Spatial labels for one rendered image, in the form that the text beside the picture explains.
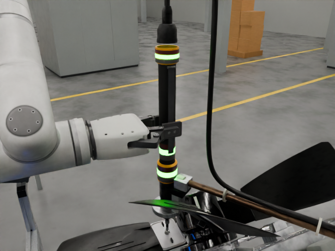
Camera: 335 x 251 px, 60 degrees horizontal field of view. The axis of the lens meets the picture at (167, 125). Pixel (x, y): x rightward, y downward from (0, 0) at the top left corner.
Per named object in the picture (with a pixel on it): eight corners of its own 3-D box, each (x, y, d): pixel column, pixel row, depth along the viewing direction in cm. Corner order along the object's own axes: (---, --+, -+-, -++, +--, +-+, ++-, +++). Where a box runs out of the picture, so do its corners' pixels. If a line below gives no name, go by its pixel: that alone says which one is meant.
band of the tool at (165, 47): (183, 62, 54) (183, 46, 52) (171, 66, 50) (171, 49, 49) (163, 59, 56) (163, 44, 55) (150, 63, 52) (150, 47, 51)
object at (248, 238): (229, 249, 75) (302, 219, 96) (234, 248, 74) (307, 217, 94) (226, 241, 76) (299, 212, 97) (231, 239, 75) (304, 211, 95)
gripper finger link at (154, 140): (113, 142, 53) (133, 131, 57) (145, 155, 49) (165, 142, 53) (112, 137, 52) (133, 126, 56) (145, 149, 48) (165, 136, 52)
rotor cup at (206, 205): (222, 239, 81) (205, 193, 85) (247, 232, 68) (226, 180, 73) (174, 256, 75) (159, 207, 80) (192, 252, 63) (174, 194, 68)
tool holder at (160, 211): (195, 207, 67) (197, 172, 63) (180, 226, 62) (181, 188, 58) (162, 194, 72) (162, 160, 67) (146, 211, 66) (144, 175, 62)
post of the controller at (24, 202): (35, 230, 115) (25, 189, 106) (27, 232, 113) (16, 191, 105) (35, 224, 117) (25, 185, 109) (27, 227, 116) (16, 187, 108)
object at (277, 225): (277, 230, 89) (288, 226, 86) (265, 235, 86) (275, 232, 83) (273, 221, 90) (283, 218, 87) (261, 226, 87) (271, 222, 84)
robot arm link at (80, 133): (72, 151, 57) (87, 148, 58) (78, 175, 50) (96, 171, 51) (66, 112, 54) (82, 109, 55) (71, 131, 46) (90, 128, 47)
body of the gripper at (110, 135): (82, 146, 58) (136, 136, 62) (91, 173, 50) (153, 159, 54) (77, 111, 55) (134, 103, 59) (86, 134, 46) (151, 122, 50)
